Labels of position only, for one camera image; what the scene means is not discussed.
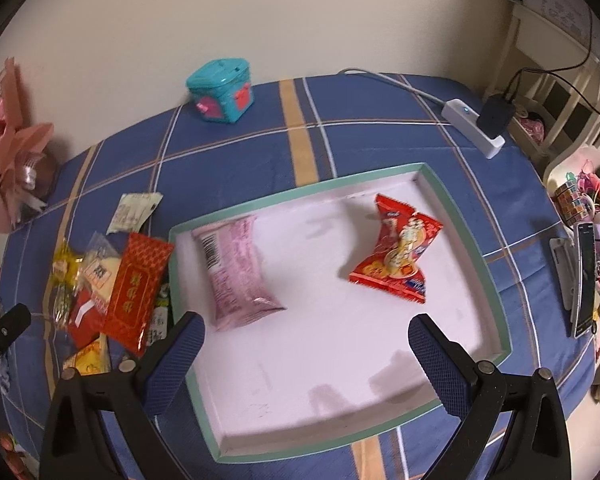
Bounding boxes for pink artificial flower trinkets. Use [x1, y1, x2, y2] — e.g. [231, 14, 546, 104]
[575, 160, 600, 213]

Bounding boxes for clear round pastry packet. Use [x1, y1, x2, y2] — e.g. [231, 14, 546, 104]
[77, 231, 123, 306]

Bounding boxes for white shelf unit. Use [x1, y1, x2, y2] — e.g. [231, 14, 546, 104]
[497, 0, 600, 161]

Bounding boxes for pink snack packet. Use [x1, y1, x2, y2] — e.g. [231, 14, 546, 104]
[191, 214, 287, 332]

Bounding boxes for red gold-patterned packet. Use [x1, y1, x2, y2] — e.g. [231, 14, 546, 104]
[102, 232, 176, 357]

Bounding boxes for white phone stand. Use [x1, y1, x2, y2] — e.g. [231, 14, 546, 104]
[550, 237, 578, 326]

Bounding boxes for white shallow box teal rim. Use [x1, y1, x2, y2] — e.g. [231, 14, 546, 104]
[167, 162, 512, 465]

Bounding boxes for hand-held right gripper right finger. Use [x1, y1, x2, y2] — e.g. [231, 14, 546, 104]
[407, 313, 581, 480]

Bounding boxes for black charger adapter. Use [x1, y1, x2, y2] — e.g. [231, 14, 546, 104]
[480, 94, 516, 138]

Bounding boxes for red packet white mark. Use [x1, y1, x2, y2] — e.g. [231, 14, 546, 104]
[67, 287, 111, 348]

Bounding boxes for teal house-shaped box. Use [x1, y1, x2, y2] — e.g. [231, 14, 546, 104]
[186, 58, 255, 125]

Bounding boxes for white green-print snack packet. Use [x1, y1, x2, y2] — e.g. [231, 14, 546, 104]
[106, 192, 163, 235]

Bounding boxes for pink flower bouquet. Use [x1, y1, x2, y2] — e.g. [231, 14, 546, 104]
[0, 57, 56, 233]

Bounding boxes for patterned cup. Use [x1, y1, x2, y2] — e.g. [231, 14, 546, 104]
[552, 182, 593, 221]

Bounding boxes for blue plaid tablecloth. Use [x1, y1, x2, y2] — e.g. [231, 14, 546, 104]
[0, 74, 597, 480]

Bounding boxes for yellow roll cake packet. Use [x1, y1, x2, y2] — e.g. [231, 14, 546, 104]
[62, 335, 112, 376]

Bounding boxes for red cartoon snack packet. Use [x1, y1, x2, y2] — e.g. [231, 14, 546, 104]
[348, 193, 443, 305]

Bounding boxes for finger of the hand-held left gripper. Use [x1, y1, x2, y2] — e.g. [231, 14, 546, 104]
[0, 304, 32, 386]

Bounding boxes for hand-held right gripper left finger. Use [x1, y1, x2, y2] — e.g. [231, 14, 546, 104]
[39, 311, 207, 480]

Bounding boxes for green snack packet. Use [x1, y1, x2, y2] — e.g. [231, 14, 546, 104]
[147, 282, 173, 346]

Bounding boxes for black charger cable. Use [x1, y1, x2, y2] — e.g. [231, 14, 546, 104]
[492, 7, 600, 133]

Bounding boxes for white power cable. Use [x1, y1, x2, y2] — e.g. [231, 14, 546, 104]
[337, 67, 448, 108]

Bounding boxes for black smartphone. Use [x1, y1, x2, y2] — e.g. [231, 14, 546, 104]
[571, 222, 597, 338]

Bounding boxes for white power strip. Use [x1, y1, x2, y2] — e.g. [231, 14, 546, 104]
[441, 100, 506, 160]

